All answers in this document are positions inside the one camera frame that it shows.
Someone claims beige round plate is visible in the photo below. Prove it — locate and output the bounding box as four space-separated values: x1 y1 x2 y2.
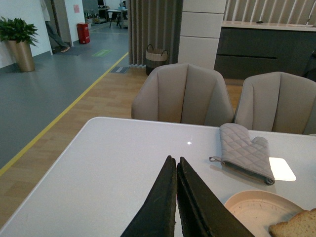
225 190 303 237

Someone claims grey quilted oven mitt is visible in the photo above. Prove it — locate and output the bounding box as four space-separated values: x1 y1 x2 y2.
209 123 275 185

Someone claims woven laundry basket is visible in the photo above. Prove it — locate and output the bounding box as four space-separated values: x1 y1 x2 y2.
145 44 168 75

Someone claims brown bread slice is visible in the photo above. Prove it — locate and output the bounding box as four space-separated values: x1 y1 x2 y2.
268 208 316 237

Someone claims beige chair right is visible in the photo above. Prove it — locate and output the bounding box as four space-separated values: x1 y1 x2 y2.
234 72 316 135

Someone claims grey kitchen counter cabinet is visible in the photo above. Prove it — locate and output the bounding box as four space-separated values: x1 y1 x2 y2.
214 21 316 79

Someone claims grey pleated curtain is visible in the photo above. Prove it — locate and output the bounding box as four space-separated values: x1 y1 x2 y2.
126 0 183 65

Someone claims white pillar cabinet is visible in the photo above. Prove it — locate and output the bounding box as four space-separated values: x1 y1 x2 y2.
178 0 226 69

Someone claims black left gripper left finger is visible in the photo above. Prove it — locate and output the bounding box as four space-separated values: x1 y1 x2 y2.
122 156 177 237

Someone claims standing person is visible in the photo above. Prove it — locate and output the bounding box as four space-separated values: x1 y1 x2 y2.
40 0 71 53

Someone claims green potted plant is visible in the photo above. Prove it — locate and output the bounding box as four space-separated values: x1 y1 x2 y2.
0 17 38 46

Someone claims beige chair left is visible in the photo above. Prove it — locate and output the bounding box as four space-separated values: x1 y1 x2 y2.
131 63 234 127

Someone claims red fire cabinet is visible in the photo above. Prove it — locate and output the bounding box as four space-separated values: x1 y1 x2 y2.
77 23 90 44

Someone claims gold plant pot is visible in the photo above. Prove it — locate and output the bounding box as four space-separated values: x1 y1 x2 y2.
8 40 35 72

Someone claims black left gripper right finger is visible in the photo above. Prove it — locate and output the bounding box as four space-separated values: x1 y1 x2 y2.
177 157 253 237

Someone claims beige chair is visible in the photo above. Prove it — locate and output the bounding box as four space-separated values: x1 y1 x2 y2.
234 72 316 135
131 63 234 127

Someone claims background work table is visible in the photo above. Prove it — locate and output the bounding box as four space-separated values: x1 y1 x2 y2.
106 7 128 29

